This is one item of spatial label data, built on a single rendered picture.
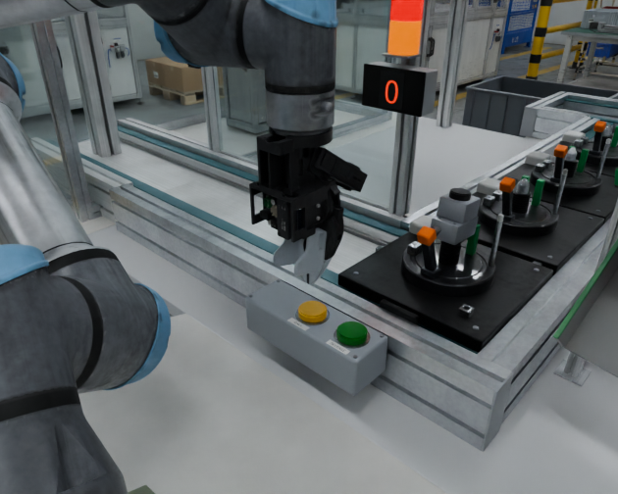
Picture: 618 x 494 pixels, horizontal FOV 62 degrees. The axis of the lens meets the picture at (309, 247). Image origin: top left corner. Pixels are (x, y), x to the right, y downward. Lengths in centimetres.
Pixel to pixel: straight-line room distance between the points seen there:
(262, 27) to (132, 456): 52
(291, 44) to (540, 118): 151
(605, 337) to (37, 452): 58
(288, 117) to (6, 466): 38
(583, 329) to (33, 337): 58
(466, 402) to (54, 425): 45
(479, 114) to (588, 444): 222
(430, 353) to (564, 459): 20
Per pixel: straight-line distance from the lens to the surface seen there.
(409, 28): 89
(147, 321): 58
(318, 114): 55
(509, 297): 79
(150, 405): 77
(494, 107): 278
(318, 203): 60
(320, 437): 70
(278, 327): 73
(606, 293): 70
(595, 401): 84
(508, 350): 72
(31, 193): 66
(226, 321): 89
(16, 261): 48
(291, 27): 53
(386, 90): 91
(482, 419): 68
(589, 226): 107
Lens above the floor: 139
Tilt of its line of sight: 29 degrees down
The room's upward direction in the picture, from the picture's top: straight up
